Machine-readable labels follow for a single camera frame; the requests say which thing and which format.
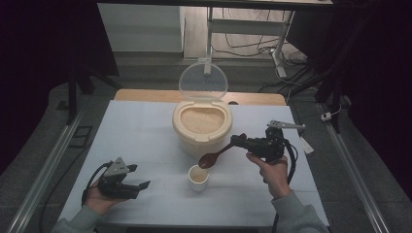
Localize uncooked rice heap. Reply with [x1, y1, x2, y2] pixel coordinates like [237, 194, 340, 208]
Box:
[180, 107, 225, 134]

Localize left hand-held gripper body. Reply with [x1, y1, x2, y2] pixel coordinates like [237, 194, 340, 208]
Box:
[96, 156, 140, 200]

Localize clear round container lid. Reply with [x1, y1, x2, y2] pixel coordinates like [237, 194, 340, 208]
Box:
[178, 61, 229, 102]

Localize person's right hand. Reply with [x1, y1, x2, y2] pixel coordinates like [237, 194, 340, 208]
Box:
[245, 152, 290, 200]

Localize black stand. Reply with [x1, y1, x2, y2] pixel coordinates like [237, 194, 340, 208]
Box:
[66, 57, 123, 126]

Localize cream rice container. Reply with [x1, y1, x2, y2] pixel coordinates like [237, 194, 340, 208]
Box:
[172, 99, 233, 159]

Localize black floor cables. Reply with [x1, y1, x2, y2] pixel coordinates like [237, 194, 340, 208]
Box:
[212, 9, 314, 95]

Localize person's left hand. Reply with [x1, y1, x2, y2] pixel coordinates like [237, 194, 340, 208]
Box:
[85, 180, 128, 216]

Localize wooden table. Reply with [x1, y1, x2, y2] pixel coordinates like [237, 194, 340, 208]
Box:
[114, 88, 288, 107]

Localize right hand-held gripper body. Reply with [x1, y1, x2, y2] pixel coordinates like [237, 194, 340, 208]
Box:
[246, 119, 307, 163]

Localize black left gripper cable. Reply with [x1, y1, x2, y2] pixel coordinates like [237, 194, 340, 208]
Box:
[81, 160, 114, 206]

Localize white metal desk frame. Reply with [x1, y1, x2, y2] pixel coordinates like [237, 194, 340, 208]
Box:
[203, 7, 296, 79]

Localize white cup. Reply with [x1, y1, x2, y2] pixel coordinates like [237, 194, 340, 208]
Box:
[188, 164, 210, 192]

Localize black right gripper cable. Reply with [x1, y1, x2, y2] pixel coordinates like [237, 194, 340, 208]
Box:
[282, 138, 299, 186]

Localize white table cover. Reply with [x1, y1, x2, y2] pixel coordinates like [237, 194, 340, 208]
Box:
[59, 100, 329, 227]

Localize brown wooden spoon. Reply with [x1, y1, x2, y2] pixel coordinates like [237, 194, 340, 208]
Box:
[197, 142, 239, 170]

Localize aluminium rail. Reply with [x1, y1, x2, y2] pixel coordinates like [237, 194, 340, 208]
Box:
[6, 110, 86, 233]
[319, 103, 392, 233]

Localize dark curtain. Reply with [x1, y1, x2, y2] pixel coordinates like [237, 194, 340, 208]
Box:
[0, 0, 120, 176]
[286, 0, 412, 202]

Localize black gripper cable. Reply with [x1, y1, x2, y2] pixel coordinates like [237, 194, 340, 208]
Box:
[81, 160, 114, 206]
[282, 138, 299, 186]

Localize white paper tag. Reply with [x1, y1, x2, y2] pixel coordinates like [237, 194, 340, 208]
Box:
[298, 135, 315, 155]

